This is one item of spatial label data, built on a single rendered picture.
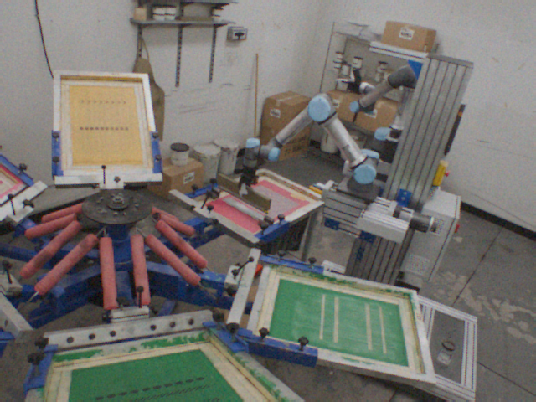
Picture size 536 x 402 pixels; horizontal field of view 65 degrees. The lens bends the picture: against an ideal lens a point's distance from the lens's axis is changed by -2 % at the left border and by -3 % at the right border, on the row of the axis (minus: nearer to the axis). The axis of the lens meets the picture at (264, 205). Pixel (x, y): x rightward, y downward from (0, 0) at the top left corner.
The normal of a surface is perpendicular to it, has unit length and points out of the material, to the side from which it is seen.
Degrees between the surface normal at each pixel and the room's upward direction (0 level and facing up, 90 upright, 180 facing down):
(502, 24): 90
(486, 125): 90
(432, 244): 90
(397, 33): 89
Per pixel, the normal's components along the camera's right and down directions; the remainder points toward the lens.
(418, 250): -0.42, 0.39
